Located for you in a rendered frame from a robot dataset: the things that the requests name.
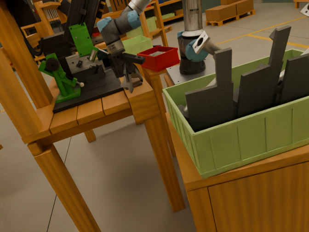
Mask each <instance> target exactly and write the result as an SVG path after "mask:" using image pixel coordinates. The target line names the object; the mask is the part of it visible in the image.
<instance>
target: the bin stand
mask: <svg viewBox="0 0 309 232"><path fill-rule="evenodd" d="M177 65H180V63H178V64H176V65H174V66H177ZM172 67H173V66H172ZM142 71H143V73H144V76H145V79H146V81H147V83H148V84H149V85H150V86H151V87H152V88H153V90H154V93H155V96H156V100H157V103H158V107H159V110H160V118H161V122H162V125H163V129H164V132H165V135H166V140H167V141H168V144H169V147H170V151H171V154H172V156H173V157H174V156H176V153H175V149H174V146H173V142H172V138H171V134H170V130H169V127H168V123H167V120H166V116H165V113H166V108H165V104H164V100H163V97H162V93H161V89H160V85H159V81H158V80H157V79H156V77H155V76H157V75H161V74H164V73H167V71H166V69H165V70H162V71H160V72H156V71H153V70H149V69H146V68H143V67H142Z"/></svg>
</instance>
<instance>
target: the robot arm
mask: <svg viewBox="0 0 309 232"><path fill-rule="evenodd" d="M150 2H151V0H131V2H130V3H129V4H128V6H127V7H126V8H125V10H123V11H122V13H121V14H120V17H118V18H116V19H113V20H112V19H111V17H106V18H104V19H102V20H100V21H98V22H97V27H98V29H99V32H100V34H101V36H102V38H103V40H104V42H105V44H106V46H107V48H108V50H109V52H110V53H111V55H110V56H108V57H109V59H112V61H113V63H114V65H113V66H114V67H113V69H112V70H113V72H114V74H115V76H116V78H121V77H123V79H124V80H123V82H122V83H121V84H120V86H121V87H128V89H129V91H130V93H132V91H133V87H132V78H139V80H140V81H141V82H143V78H142V76H141V74H140V71H139V70H138V68H137V66H136V65H135V64H134V63H136V64H143V63H144V62H145V57H142V56H138V55H133V54H129V53H125V49H124V45H123V43H122V41H121V39H120V35H123V34H125V33H127V32H129V31H131V30H133V29H136V28H138V27H139V26H141V21H140V19H139V16H140V15H141V13H142V12H143V11H144V9H145V8H146V7H147V5H148V4H149V3H150ZM182 4H183V18H184V28H185V30H181V31H179V32H178V33H177V39H178V45H179V51H180V57H181V61H180V66H179V70H180V73H181V74H183V75H194V74H198V73H200V72H202V71H204V70H205V69H206V64H205V62H204V59H205V58H206V57H207V56H208V54H209V53H207V52H205V51H204V50H201V51H200V52H199V53H198V54H196V53H195V51H194V49H193V47H192V46H193V45H194V43H195V42H196V41H197V39H198V38H199V36H200V35H201V34H202V33H203V31H204V30H205V29H204V28H203V22H202V6H201V0H182ZM205 31H206V30H205ZM123 52H124V53H123ZM130 74H131V75H130Z"/></svg>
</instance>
